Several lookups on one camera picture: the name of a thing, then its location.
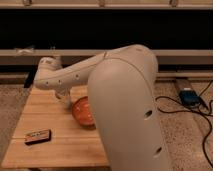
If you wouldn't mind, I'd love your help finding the black rectangular eraser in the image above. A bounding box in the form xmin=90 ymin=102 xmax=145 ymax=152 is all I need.
xmin=25 ymin=130 xmax=52 ymax=145

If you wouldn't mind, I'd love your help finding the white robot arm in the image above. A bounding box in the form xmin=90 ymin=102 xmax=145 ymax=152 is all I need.
xmin=34 ymin=44 xmax=173 ymax=171

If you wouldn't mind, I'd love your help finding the orange bowl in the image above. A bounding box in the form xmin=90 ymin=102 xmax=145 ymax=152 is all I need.
xmin=72 ymin=96 xmax=94 ymax=126

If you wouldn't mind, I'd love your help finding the blue electronic box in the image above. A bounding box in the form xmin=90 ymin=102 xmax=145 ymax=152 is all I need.
xmin=179 ymin=89 xmax=199 ymax=106

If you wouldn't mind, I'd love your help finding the grey metal frame rail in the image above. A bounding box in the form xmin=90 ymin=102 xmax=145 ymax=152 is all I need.
xmin=0 ymin=49 xmax=213 ymax=65

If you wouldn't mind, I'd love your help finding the black cable on floor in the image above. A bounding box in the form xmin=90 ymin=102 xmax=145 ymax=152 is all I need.
xmin=155 ymin=79 xmax=213 ymax=169

